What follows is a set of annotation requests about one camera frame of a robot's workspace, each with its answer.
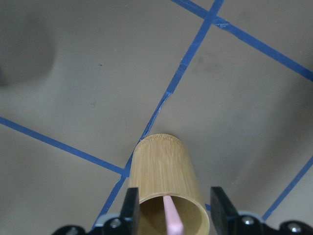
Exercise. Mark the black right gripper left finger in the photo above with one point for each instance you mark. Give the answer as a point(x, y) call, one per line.
point(124, 223)

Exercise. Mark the bamboo cup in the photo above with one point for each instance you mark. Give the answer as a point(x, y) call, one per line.
point(161, 166)

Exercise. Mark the pink chopstick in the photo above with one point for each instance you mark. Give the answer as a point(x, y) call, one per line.
point(174, 224)

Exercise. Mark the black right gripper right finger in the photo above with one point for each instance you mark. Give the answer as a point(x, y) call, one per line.
point(227, 220)

